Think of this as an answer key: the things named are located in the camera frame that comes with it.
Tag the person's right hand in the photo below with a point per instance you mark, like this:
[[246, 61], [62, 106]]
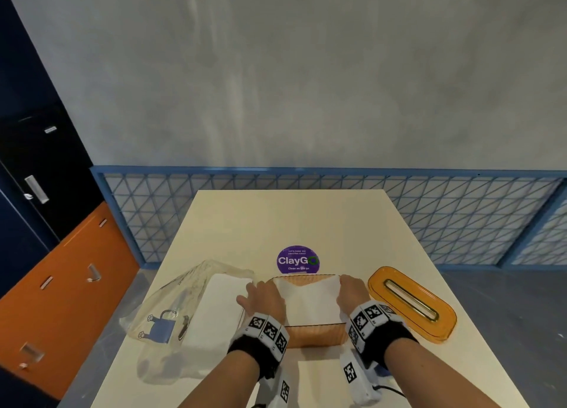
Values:
[[354, 294]]

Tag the orange locker cabinet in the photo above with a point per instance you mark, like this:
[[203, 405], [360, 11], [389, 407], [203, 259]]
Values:
[[57, 314]]

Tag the orange slotted lid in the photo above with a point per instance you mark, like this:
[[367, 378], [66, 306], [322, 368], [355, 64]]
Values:
[[436, 330]]

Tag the dark blue locker bank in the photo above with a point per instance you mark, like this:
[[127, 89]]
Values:
[[26, 111]]

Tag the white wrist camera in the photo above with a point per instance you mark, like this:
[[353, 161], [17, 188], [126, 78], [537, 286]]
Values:
[[283, 390], [352, 372]]

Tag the orange transparent tissue box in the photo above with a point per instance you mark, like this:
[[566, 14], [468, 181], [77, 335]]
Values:
[[319, 337]]

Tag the round purple sticker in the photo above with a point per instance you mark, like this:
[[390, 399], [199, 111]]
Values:
[[297, 250]]

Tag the cat print tissue pack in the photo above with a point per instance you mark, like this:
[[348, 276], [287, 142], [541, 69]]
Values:
[[155, 306]]

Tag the person's left forearm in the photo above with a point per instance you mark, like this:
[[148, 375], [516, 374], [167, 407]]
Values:
[[221, 381]]

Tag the white tissue bundle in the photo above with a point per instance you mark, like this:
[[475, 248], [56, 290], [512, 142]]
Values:
[[310, 301]]

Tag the person's right forearm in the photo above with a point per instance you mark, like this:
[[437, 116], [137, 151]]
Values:
[[434, 376]]

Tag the person's left hand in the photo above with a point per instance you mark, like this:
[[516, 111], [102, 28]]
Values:
[[263, 299]]

